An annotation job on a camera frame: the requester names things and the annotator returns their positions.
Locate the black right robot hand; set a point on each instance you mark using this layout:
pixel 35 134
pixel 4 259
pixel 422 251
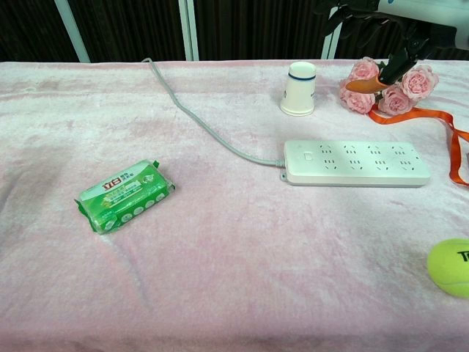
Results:
pixel 416 44

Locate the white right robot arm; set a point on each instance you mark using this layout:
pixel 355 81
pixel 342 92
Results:
pixel 421 9

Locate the white power strip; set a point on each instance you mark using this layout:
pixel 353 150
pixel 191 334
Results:
pixel 366 172

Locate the pink artificial rose bouquet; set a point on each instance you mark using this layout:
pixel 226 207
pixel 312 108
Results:
pixel 394 99

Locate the orange ribbon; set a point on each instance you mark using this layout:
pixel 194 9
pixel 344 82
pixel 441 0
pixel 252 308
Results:
pixel 456 146

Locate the white paper cup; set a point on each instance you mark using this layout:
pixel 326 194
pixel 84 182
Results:
pixel 298 93

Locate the yellow-green tennis ball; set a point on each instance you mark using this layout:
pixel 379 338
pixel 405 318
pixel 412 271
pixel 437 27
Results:
pixel 450 269

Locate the pink fleece table cloth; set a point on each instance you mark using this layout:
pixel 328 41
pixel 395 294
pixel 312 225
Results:
pixel 220 256

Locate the green soap package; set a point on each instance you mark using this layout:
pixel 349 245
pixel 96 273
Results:
pixel 122 196

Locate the white double frame post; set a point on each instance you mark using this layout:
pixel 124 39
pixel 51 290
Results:
pixel 189 29

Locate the white slanted frame post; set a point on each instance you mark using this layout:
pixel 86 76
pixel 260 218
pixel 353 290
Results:
pixel 73 31

